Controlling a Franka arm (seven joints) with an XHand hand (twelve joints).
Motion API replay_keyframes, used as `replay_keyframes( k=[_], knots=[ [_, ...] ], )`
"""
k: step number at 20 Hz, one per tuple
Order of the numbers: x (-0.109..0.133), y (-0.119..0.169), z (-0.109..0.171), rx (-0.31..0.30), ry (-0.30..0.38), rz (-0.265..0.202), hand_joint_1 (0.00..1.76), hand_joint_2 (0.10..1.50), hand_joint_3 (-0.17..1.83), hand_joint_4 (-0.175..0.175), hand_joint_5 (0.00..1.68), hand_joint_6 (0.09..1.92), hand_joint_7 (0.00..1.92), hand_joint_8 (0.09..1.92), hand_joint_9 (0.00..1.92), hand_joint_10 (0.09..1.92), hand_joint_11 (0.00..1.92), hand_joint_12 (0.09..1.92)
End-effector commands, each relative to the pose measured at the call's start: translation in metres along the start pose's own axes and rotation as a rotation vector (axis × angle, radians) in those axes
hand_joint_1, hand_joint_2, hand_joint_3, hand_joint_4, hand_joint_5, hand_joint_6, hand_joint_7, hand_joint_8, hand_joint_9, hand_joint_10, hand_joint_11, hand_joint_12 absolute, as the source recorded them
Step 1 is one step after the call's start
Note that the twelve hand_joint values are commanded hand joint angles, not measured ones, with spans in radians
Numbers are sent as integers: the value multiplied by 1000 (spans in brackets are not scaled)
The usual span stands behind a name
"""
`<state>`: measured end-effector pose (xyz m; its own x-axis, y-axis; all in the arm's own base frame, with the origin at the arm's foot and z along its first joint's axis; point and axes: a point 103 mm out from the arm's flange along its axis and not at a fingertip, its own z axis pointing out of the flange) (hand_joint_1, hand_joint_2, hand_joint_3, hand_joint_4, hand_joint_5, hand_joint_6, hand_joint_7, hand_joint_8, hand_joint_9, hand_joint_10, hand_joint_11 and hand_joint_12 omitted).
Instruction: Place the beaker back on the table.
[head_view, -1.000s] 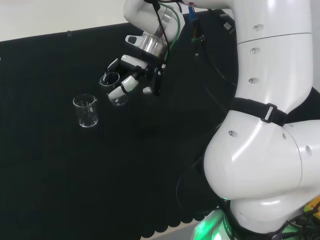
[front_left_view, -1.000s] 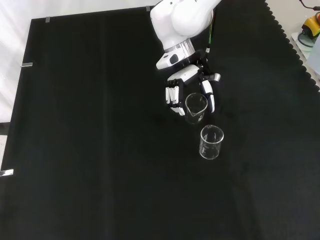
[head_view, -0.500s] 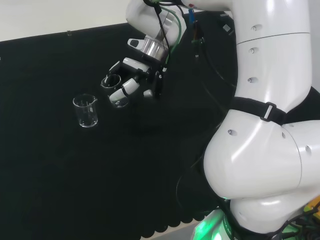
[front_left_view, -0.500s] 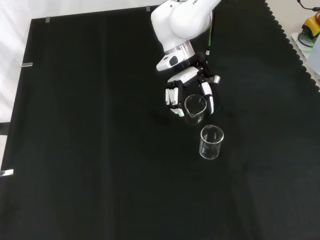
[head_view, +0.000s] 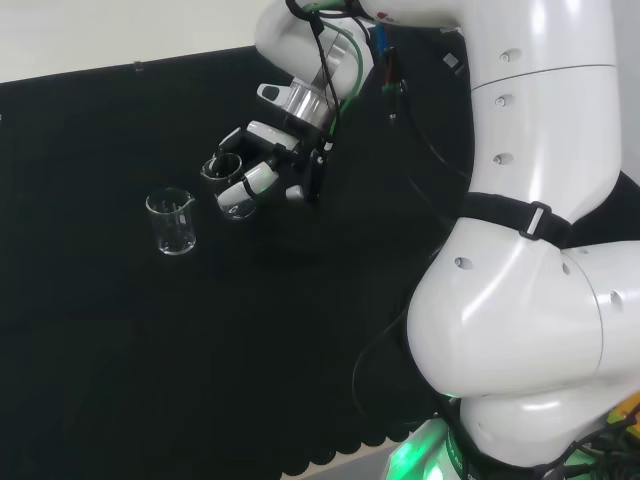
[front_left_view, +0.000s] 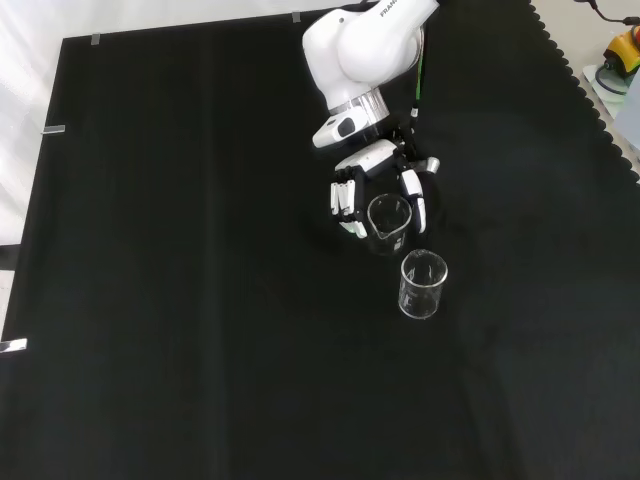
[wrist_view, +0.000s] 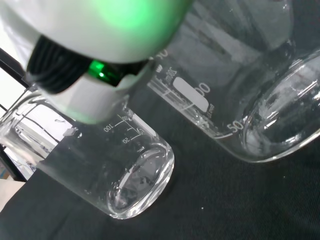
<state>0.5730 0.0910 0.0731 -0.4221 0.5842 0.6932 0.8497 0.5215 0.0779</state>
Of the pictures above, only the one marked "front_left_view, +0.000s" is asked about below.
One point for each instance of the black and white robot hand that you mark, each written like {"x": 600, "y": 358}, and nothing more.
{"x": 372, "y": 156}

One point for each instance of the clear glass beaker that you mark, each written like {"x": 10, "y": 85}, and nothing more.
{"x": 387, "y": 241}
{"x": 422, "y": 300}

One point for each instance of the black table cloth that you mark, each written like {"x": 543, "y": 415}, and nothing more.
{"x": 200, "y": 300}

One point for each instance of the grey box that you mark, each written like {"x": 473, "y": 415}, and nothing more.
{"x": 631, "y": 125}

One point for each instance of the yellow stop button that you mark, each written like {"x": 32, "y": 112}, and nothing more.
{"x": 625, "y": 50}

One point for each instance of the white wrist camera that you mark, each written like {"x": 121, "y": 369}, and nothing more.
{"x": 336, "y": 131}

